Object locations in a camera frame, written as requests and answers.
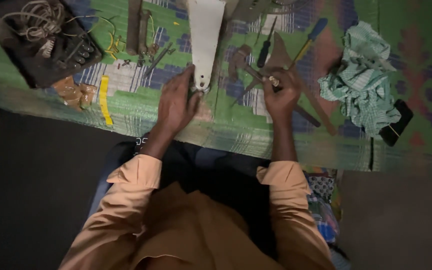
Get green white checked cloth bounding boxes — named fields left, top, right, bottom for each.
left=318, top=21, right=402, bottom=138

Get blue yellow handled screwdriver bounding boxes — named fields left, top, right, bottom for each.
left=289, top=17, right=329, bottom=70

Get rusty pliers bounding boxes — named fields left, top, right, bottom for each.
left=228, top=44, right=265, bottom=82

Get brown crumpled plastic wrap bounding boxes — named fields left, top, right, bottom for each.
left=52, top=76, right=98, bottom=112

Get green patterned mat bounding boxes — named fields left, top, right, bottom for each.
left=0, top=0, right=432, bottom=173

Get yellow tape strip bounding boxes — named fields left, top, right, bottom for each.
left=99, top=75, right=114, bottom=126

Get grey metal rod tool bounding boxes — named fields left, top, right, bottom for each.
left=144, top=42, right=174, bottom=79

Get person's right hand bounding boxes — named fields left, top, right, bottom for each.
left=262, top=67, right=302, bottom=124

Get black phone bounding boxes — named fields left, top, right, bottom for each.
left=379, top=99, right=415, bottom=147

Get black handled screwdriver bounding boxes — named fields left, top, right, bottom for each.
left=256, top=16, right=278, bottom=69

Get person's left hand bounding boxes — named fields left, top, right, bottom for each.
left=157, top=64, right=204, bottom=136

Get white fan blade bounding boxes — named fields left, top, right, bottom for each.
left=187, top=0, right=226, bottom=92

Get colourful folded cloth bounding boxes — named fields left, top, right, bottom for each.
left=303, top=169, right=343, bottom=244

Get person's orange shirt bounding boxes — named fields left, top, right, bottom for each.
left=58, top=154, right=337, bottom=270

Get dark electrical board with wires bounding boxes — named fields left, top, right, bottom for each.
left=0, top=0, right=103, bottom=89

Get yellow wire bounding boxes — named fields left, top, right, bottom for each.
left=63, top=15, right=127, bottom=61

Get brown fan blade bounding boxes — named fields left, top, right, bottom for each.
left=232, top=31, right=338, bottom=136

